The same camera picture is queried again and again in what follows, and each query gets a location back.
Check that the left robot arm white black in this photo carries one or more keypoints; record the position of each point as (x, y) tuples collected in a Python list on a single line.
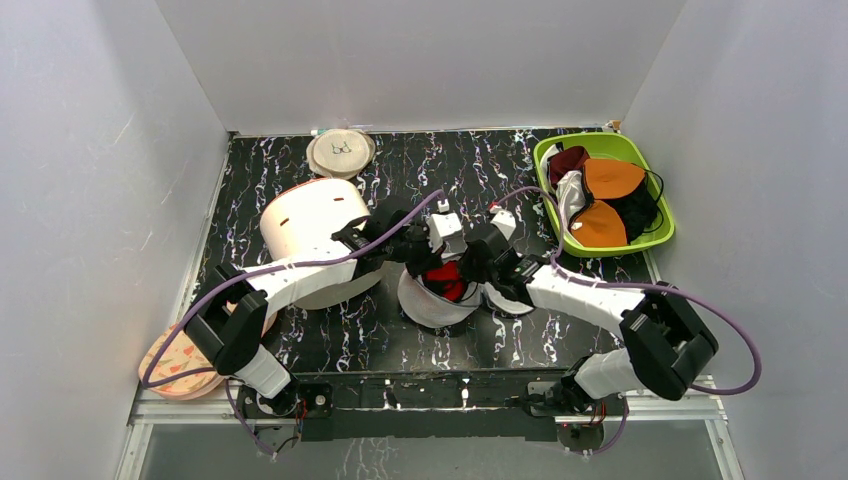
[(357, 249)]

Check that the small beige round bra bag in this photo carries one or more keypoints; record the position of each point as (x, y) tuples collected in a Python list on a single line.
[(340, 153)]

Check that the red black bra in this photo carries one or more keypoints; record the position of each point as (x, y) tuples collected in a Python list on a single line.
[(446, 282)]

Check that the large beige cylindrical laundry bag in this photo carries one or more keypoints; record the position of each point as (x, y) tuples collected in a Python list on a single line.
[(307, 214)]

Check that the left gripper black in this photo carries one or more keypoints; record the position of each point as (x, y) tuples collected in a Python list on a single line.
[(431, 260)]

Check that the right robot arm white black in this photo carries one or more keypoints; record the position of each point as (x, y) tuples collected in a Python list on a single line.
[(665, 343)]

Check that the orange black bra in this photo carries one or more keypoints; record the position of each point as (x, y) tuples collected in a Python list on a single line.
[(622, 207)]

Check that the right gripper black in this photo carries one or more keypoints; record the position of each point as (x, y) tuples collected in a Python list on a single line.
[(474, 263)]

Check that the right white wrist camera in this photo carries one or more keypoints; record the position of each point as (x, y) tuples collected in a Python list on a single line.
[(503, 220)]

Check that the green plastic basin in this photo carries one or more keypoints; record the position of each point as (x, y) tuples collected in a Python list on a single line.
[(599, 145)]

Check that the dark red bra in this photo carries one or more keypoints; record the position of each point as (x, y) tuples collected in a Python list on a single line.
[(566, 161)]

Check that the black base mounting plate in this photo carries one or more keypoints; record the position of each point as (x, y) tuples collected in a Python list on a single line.
[(447, 404)]

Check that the white cloth in basin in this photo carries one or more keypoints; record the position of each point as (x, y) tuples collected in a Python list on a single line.
[(572, 198)]

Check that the white mesh laundry bag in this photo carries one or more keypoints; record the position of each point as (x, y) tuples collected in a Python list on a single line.
[(430, 311)]

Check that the pink floral flat laundry bag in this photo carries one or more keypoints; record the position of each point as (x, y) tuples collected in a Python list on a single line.
[(172, 368)]

